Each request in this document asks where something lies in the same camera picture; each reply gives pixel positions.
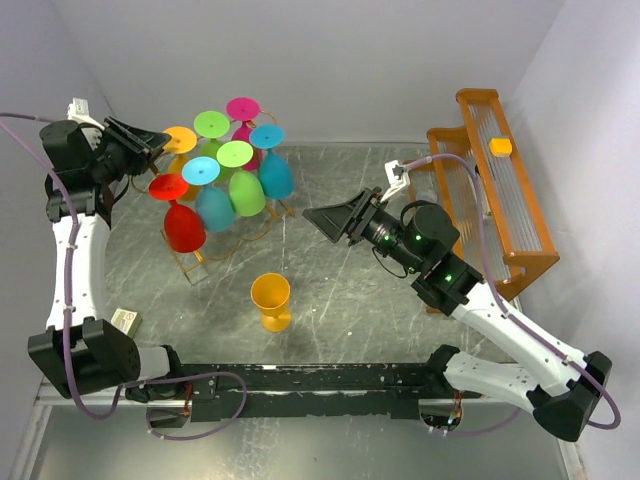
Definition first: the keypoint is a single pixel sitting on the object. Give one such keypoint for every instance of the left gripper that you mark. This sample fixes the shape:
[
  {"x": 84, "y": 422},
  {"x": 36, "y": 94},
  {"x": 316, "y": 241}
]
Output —
[{"x": 140, "y": 143}]

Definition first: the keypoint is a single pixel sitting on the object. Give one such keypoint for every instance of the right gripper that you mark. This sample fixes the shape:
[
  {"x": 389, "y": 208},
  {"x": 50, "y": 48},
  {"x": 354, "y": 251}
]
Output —
[{"x": 331, "y": 220}]

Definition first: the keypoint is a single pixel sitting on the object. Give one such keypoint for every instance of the orange wine glass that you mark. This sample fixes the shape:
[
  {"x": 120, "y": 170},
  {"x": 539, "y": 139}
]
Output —
[
  {"x": 270, "y": 293},
  {"x": 183, "y": 141}
]

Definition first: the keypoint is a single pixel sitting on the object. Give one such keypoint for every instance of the green wine glass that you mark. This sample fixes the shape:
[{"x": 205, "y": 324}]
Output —
[
  {"x": 211, "y": 125},
  {"x": 245, "y": 190}
]

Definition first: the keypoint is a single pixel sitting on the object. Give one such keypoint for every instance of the dark blue wine glass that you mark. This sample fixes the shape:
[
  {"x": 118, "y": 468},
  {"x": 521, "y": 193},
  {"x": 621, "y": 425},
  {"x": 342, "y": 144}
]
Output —
[{"x": 274, "y": 172}]

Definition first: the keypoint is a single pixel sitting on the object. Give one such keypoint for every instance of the red wine glass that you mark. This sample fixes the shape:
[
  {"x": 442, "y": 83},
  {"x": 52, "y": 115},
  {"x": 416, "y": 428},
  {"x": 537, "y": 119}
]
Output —
[{"x": 182, "y": 226}]

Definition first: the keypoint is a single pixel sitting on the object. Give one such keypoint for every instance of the light blue wine glass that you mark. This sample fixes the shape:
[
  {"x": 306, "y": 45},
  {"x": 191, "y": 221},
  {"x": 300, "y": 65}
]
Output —
[{"x": 212, "y": 204}]

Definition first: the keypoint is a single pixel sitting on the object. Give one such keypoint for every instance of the magenta wine glass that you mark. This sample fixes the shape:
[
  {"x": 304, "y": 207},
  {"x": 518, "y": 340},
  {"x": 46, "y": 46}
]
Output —
[{"x": 244, "y": 110}]

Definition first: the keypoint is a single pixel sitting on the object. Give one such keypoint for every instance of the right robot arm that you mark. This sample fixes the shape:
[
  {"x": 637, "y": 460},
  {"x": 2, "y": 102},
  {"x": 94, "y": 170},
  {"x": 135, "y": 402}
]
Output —
[{"x": 558, "y": 385}]

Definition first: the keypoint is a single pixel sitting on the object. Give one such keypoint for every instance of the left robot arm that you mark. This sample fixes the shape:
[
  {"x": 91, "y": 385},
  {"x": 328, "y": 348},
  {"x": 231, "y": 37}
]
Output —
[{"x": 80, "y": 351}]

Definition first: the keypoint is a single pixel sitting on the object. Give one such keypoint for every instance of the orange wooden tiered rack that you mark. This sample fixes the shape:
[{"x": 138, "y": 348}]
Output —
[{"x": 514, "y": 244}]

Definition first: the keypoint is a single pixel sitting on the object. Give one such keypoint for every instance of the white item on rack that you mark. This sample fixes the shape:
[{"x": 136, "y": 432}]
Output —
[{"x": 481, "y": 196}]

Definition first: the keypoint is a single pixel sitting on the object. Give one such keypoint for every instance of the yellow cube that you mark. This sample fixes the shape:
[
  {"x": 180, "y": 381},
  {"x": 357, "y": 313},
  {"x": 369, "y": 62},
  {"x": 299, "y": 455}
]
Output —
[{"x": 500, "y": 147}]

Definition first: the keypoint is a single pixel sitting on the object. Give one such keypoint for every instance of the white box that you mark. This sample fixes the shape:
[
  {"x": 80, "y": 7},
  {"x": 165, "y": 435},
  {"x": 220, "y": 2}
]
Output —
[{"x": 127, "y": 321}]

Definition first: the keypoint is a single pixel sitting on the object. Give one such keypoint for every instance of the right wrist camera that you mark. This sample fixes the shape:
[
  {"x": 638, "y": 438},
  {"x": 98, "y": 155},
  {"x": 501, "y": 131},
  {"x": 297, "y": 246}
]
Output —
[{"x": 397, "y": 174}]

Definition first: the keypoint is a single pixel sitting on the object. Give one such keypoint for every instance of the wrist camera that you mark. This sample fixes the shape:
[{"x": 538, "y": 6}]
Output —
[
  {"x": 397, "y": 174},
  {"x": 78, "y": 111}
]

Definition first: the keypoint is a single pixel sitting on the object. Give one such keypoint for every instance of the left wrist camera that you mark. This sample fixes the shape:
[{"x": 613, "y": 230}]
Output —
[{"x": 78, "y": 111}]

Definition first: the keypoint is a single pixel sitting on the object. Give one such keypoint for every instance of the gold wire glass rack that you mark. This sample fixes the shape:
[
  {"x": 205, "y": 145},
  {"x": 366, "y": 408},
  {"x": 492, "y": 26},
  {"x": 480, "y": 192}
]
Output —
[{"x": 220, "y": 246}]

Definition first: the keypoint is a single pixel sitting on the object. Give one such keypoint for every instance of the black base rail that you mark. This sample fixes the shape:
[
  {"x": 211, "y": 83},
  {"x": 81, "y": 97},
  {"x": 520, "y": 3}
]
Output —
[{"x": 395, "y": 390}]

